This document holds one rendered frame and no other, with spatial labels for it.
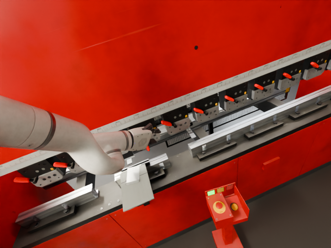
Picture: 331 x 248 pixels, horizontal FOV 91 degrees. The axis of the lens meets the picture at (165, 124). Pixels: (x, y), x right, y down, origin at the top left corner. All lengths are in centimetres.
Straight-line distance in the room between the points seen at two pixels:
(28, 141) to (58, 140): 6
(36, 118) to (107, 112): 49
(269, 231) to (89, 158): 175
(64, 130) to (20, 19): 47
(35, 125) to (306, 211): 213
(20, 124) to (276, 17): 109
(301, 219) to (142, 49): 194
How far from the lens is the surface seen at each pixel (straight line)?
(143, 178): 108
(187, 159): 124
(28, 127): 39
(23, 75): 85
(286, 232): 201
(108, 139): 60
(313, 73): 151
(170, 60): 82
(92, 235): 148
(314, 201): 223
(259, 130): 141
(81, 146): 49
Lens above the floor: 183
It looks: 36 degrees down
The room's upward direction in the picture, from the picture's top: 17 degrees counter-clockwise
